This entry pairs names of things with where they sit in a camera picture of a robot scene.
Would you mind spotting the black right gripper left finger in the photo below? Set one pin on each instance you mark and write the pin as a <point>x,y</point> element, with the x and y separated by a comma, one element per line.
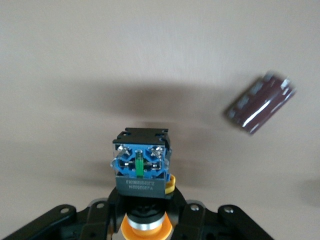
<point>87,225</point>

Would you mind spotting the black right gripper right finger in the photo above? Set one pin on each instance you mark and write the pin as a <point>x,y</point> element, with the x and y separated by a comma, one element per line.
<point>200,222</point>

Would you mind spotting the yellow push button switch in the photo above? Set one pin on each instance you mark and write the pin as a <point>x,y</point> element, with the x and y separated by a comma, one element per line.
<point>140,162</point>

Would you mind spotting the dark brown capacitor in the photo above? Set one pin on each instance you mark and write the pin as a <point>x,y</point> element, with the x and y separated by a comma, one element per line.
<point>260,105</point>

